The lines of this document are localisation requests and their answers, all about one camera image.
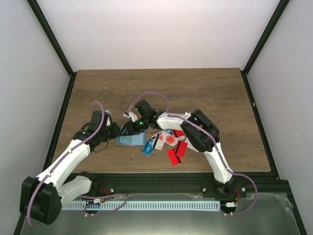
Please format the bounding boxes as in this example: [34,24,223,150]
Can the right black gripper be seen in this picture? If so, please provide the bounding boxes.
[122,117,149,136]

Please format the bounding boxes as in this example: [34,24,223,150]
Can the teal leather card holder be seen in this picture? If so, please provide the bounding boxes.
[115,132,146,146]

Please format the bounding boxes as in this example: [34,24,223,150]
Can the red card with black stripe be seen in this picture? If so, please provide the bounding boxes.
[167,148,182,165]

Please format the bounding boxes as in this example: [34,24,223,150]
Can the large red card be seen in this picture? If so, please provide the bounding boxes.
[174,141,188,158]

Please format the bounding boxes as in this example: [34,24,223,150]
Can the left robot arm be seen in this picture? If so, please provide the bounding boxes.
[20,110,119,226]

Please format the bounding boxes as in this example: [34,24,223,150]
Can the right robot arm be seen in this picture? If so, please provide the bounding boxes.
[121,100,236,197]

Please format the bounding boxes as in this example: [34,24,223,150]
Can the blue credit card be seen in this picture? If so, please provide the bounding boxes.
[141,139,154,156]

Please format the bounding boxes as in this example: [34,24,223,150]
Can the white card with black stripe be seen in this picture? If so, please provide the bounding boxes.
[152,134,162,149]

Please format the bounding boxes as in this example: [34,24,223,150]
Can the white card with red circle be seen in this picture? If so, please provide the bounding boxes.
[157,131,178,150]

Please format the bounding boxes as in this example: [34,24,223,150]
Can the red card upper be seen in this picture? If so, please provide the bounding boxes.
[172,129,184,138]

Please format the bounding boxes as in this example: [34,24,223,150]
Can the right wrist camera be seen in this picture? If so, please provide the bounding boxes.
[123,111,138,122]

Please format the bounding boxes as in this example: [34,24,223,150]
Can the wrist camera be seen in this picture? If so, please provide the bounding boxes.
[104,110,112,120]
[123,111,138,122]

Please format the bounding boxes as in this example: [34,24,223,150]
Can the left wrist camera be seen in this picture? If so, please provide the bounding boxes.
[104,110,112,120]

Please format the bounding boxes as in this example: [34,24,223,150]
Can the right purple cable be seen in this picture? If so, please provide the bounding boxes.
[128,92,259,216]

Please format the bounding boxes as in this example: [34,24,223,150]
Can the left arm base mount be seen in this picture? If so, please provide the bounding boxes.
[80,187,114,199]

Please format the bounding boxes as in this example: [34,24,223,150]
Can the light blue slotted cable duct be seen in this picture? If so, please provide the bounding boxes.
[62,201,221,212]

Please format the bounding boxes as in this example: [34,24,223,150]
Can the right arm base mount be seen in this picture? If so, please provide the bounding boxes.
[200,182,246,200]

